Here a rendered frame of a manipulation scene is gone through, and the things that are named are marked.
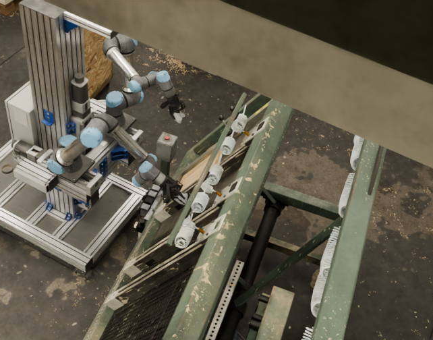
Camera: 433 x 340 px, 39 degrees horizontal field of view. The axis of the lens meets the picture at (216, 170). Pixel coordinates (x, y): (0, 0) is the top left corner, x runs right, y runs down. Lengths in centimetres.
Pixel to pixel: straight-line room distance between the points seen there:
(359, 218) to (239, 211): 55
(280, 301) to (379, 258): 268
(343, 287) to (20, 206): 321
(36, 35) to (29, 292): 195
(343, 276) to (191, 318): 59
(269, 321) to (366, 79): 223
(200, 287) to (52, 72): 188
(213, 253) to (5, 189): 281
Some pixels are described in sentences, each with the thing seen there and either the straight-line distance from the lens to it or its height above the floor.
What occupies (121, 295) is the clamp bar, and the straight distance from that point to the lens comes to 344.
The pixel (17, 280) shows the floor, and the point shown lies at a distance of 483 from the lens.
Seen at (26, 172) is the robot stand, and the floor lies 95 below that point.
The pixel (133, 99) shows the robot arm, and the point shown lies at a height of 123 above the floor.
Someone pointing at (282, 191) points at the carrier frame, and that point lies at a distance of 439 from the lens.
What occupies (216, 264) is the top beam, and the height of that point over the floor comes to 195.
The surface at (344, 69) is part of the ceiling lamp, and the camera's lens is 41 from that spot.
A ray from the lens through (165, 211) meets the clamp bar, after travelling 386.
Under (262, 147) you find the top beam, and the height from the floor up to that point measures 196.
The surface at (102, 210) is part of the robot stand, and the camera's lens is 488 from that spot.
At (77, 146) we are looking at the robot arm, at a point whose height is 144.
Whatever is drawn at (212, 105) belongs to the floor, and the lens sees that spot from 610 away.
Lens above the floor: 405
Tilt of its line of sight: 47 degrees down
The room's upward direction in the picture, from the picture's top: 10 degrees clockwise
